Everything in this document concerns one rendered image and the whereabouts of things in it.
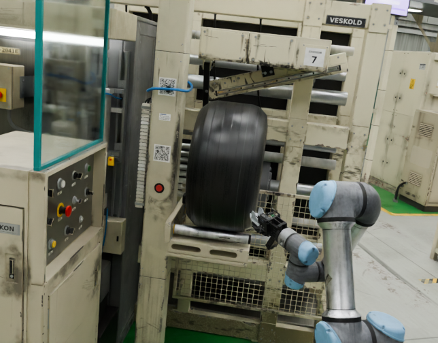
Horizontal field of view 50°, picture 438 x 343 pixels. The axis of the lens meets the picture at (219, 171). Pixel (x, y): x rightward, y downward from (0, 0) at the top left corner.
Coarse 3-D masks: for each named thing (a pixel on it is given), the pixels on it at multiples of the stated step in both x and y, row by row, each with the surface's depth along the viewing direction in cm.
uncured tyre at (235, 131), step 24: (216, 120) 191; (240, 120) 191; (264, 120) 197; (192, 144) 190; (216, 144) 186; (240, 144) 186; (264, 144) 192; (192, 168) 188; (216, 168) 185; (240, 168) 184; (192, 192) 189; (216, 192) 187; (240, 192) 186; (192, 216) 199; (216, 216) 194; (240, 216) 192
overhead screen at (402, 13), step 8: (368, 0) 535; (376, 0) 538; (384, 0) 540; (392, 0) 543; (400, 0) 546; (408, 0) 549; (392, 8) 546; (400, 8) 548; (408, 8) 551; (400, 16) 555
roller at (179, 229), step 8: (176, 224) 208; (176, 232) 206; (184, 232) 206; (192, 232) 206; (200, 232) 205; (208, 232) 205; (216, 232) 205; (224, 232) 205; (232, 232) 206; (224, 240) 205; (232, 240) 204; (240, 240) 204; (248, 240) 204
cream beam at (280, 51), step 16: (208, 32) 218; (224, 32) 217; (240, 32) 217; (208, 48) 220; (224, 48) 219; (240, 48) 218; (256, 48) 218; (272, 48) 217; (288, 48) 216; (304, 48) 215; (320, 48) 214; (256, 64) 219; (272, 64) 218; (288, 64) 217
